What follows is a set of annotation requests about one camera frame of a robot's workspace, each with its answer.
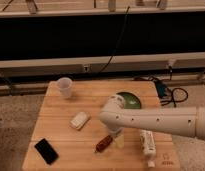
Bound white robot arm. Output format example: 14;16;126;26
99;94;205;141

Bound white tube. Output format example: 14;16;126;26
140;130;156;168

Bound green bowl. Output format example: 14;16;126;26
119;92;141;109

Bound blue power adapter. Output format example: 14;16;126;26
155;82;166;98

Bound black smartphone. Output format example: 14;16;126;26
34;138;58;164

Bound clear plastic cup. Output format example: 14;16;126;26
57;77;73;99

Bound black cable coil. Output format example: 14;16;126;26
134;75;190;108

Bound black hanging cable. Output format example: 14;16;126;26
97;4;132;74

